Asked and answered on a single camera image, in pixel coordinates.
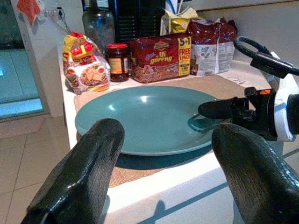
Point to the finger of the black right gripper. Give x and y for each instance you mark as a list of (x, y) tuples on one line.
[(215, 109)]

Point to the maroon and white snack bag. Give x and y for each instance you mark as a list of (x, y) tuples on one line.
[(210, 46)]

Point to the teal round plate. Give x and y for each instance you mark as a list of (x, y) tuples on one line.
[(149, 119)]

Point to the black slatted appliance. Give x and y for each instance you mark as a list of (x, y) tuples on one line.
[(137, 21)]

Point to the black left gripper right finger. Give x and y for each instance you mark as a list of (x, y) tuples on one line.
[(257, 177)]

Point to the red mi goreng noodle multipack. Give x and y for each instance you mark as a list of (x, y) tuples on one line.
[(158, 60)]

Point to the yellow snack bag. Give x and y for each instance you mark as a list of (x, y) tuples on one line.
[(178, 23)]

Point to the red-lidded chili sauce jar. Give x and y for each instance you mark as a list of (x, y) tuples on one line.
[(118, 63)]

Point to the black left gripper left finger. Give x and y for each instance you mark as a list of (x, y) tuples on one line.
[(88, 163)]

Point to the yellow white instant noodle pack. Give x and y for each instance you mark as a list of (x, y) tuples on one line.
[(88, 72)]

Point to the red hanging cloth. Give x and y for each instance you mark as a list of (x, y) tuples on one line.
[(29, 9)]

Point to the beige woven placemat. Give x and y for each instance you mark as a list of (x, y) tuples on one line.
[(222, 86)]

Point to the clear glass bottle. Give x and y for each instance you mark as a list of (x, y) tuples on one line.
[(98, 25)]

